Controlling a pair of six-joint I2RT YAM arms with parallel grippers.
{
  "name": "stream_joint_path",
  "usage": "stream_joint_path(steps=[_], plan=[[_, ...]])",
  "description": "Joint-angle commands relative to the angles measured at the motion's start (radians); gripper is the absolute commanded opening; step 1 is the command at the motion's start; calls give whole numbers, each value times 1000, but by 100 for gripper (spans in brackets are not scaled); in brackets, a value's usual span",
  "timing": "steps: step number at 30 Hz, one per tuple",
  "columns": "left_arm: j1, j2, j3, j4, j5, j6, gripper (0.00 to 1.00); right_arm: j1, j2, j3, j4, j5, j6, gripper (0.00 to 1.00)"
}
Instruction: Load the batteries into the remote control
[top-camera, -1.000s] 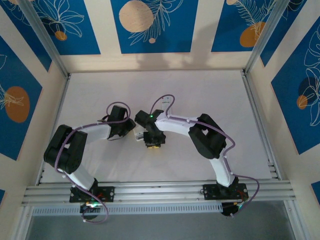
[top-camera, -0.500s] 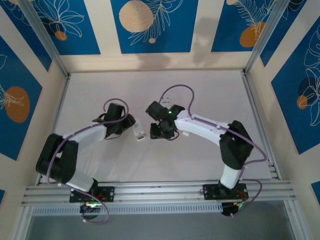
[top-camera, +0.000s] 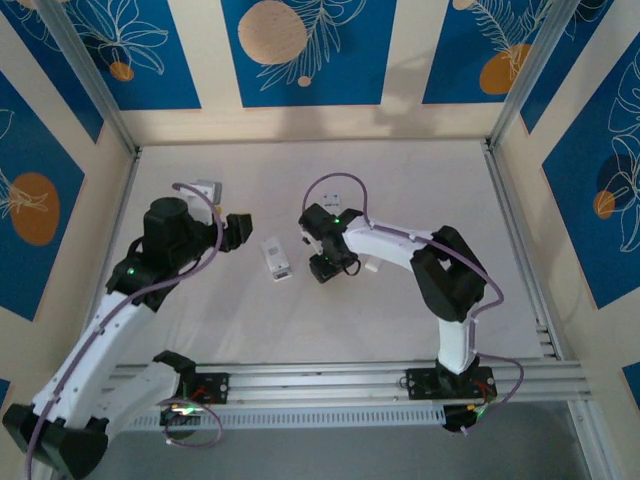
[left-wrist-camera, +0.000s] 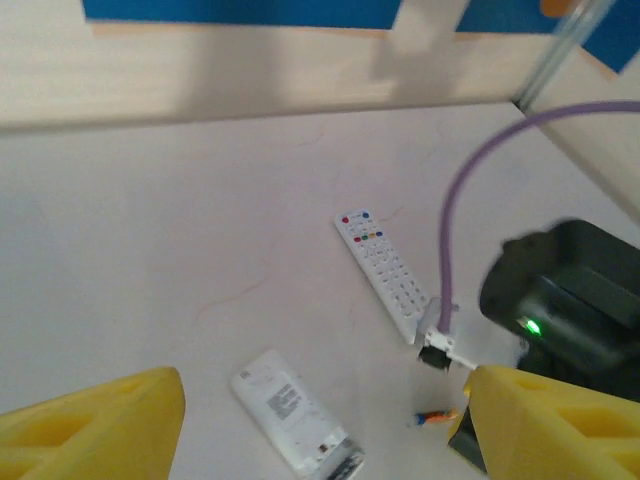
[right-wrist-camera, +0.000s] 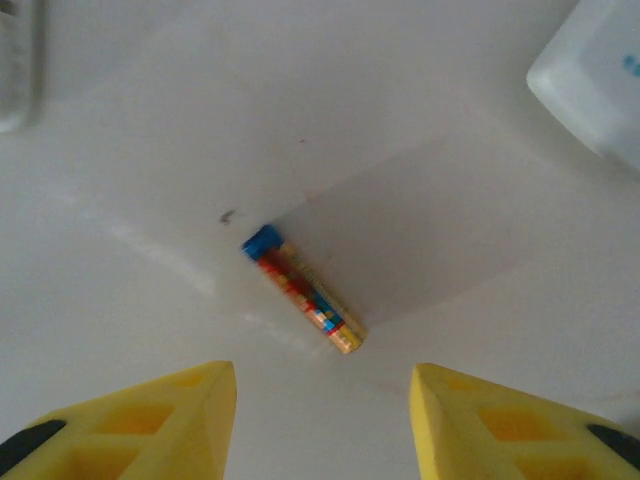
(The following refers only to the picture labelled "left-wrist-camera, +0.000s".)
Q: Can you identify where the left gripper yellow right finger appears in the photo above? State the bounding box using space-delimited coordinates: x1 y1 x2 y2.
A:
447 363 640 480

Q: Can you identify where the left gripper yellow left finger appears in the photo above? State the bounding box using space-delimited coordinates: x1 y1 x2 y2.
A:
0 366 186 480

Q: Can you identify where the white remote with display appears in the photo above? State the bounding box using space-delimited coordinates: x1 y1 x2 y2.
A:
229 348 366 475

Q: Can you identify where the long white button remote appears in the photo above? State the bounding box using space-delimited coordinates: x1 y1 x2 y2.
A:
333 208 432 347

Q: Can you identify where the orange battery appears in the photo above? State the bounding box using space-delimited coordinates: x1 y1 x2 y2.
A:
410 407 460 429

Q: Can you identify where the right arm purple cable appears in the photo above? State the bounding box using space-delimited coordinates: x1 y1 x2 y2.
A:
438 99 640 337

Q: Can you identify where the aluminium frame post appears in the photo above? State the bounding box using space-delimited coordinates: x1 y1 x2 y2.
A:
512 0 604 112

